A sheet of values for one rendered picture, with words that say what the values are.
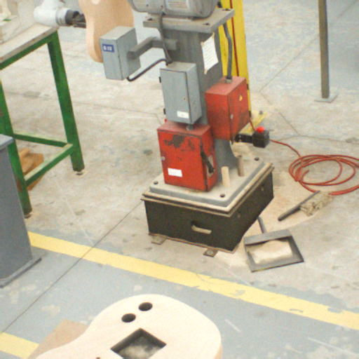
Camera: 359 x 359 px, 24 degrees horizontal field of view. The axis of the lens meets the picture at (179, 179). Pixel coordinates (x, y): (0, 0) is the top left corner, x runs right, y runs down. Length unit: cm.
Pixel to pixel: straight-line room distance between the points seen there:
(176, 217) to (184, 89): 71
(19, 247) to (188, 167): 93
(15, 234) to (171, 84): 107
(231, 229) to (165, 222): 37
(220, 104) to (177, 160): 36
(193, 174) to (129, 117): 169
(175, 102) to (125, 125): 167
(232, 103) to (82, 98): 230
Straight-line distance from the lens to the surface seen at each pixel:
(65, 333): 242
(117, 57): 383
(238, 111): 404
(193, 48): 390
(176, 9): 387
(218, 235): 416
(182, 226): 425
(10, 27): 463
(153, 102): 586
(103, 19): 406
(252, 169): 429
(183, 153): 404
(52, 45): 473
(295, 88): 583
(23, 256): 431
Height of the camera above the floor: 240
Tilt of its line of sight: 30 degrees down
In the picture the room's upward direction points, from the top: 8 degrees counter-clockwise
